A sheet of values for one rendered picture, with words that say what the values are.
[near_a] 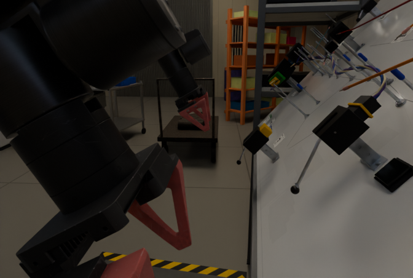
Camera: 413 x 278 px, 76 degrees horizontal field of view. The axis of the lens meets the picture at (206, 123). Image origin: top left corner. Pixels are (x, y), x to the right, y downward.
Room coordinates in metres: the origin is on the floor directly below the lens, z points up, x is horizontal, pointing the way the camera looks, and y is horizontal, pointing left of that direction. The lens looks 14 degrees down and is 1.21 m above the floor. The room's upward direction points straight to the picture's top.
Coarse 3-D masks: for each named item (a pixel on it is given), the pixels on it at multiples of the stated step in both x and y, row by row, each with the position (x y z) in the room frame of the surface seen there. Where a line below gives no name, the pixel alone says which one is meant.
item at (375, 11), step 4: (372, 0) 1.01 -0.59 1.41; (364, 4) 1.04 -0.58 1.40; (368, 4) 1.01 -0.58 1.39; (372, 4) 1.01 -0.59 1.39; (376, 4) 1.01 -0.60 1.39; (364, 8) 1.02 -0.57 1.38; (368, 8) 1.01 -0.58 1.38; (372, 8) 1.01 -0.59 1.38; (376, 8) 1.01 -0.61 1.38; (364, 12) 1.04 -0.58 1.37; (368, 12) 1.02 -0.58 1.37; (372, 12) 1.02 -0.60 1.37; (376, 12) 1.01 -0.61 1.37; (380, 12) 1.01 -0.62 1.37; (360, 16) 1.03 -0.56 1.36; (376, 16) 1.01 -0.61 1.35; (356, 20) 1.03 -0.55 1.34
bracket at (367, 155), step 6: (360, 138) 0.36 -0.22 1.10; (354, 144) 0.36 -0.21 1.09; (360, 144) 0.36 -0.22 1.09; (366, 144) 0.36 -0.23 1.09; (354, 150) 0.36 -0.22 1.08; (360, 150) 0.36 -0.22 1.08; (366, 150) 0.36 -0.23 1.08; (372, 150) 0.36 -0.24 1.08; (360, 156) 0.36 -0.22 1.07; (366, 156) 0.36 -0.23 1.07; (372, 156) 0.36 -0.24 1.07; (378, 156) 0.36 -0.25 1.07; (366, 162) 0.36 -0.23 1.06; (372, 162) 0.36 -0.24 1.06; (378, 162) 0.35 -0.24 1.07; (384, 162) 0.35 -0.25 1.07; (372, 168) 0.35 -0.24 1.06; (378, 168) 0.35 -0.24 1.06
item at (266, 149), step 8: (256, 128) 0.73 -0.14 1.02; (248, 136) 0.73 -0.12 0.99; (256, 136) 0.70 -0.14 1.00; (264, 136) 0.70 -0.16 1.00; (248, 144) 0.70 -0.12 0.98; (256, 144) 0.70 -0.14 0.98; (264, 144) 0.70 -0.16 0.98; (256, 152) 0.70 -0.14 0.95; (264, 152) 0.71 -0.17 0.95; (272, 152) 0.70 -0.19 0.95; (240, 160) 0.73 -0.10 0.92; (272, 160) 0.70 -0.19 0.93
